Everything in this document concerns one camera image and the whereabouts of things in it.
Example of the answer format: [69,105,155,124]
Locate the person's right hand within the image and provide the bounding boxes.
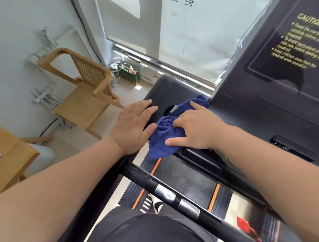
[165,100,229,151]

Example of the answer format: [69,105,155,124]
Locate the person's left hand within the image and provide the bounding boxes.
[109,99,159,156]

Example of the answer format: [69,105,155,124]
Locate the blue cleaning cloth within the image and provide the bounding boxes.
[148,94,210,160]

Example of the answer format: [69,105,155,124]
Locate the black treadmill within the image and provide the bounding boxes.
[58,0,319,242]

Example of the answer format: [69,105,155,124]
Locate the person's left forearm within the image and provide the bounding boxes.
[0,137,125,242]

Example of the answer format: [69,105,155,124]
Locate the person's right forearm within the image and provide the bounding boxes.
[212,124,319,242]

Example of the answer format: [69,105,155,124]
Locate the person's right white clog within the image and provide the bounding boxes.
[149,193,164,215]

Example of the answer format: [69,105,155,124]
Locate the person's black shorts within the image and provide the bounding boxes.
[87,205,219,242]

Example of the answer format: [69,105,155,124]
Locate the green gift bag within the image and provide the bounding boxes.
[119,64,141,85]

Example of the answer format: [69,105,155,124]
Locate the small white round appliance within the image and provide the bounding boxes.
[106,57,121,87]

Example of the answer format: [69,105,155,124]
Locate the wooden rattan chair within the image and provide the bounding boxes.
[37,47,125,140]

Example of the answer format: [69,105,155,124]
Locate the metal window track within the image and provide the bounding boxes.
[112,44,217,90]

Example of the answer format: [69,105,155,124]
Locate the white pipe manifold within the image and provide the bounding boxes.
[31,84,73,130]

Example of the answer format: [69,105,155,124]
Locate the wooden table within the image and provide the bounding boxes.
[0,126,54,194]

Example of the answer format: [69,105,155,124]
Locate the black cable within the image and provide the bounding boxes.
[71,0,104,66]
[39,117,59,137]

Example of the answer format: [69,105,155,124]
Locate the white wall heating pipes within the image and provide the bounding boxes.
[27,26,98,66]

